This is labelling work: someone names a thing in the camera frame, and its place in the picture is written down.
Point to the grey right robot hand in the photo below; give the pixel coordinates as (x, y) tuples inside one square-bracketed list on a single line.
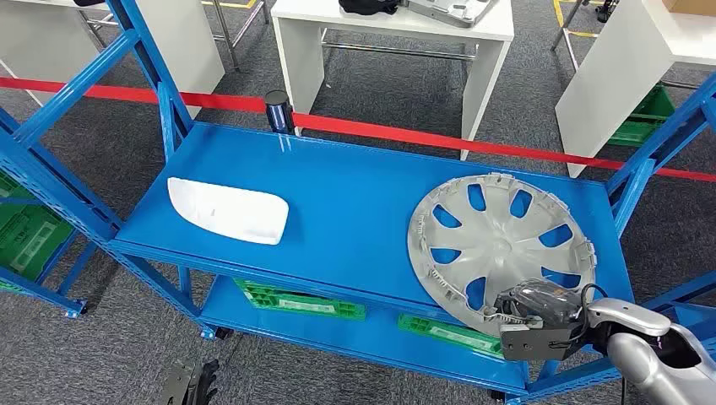
[(548, 304)]

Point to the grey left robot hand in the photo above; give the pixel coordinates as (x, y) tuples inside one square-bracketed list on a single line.
[(206, 386)]

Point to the silver wheel hubcap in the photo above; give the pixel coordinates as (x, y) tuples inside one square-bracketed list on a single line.
[(498, 246)]

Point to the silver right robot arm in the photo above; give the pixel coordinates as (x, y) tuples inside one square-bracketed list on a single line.
[(649, 358)]

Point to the blue metal shelf rack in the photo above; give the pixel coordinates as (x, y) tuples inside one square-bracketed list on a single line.
[(33, 289), (347, 195), (696, 313)]

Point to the white plastic cover part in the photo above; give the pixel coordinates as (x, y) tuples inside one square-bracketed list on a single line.
[(229, 212)]

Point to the grey moulded part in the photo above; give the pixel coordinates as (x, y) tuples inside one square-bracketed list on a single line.
[(453, 11)]

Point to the red barrier belt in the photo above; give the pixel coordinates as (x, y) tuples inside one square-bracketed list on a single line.
[(391, 133)]

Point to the white table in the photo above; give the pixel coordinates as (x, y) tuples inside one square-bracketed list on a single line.
[(184, 44), (391, 25), (615, 72)]

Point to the steel table legs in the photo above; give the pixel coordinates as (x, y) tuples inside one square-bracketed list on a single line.
[(568, 25)]

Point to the brown cardboard box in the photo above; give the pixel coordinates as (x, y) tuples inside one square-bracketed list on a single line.
[(691, 5)]

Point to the black cloth item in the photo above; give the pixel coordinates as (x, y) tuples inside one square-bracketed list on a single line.
[(369, 5)]

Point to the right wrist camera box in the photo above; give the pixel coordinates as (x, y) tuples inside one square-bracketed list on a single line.
[(531, 344)]

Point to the black barrier post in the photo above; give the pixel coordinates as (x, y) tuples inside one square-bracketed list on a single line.
[(278, 112)]

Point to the steel frame table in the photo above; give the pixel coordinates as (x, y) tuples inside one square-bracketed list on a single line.
[(222, 28)]

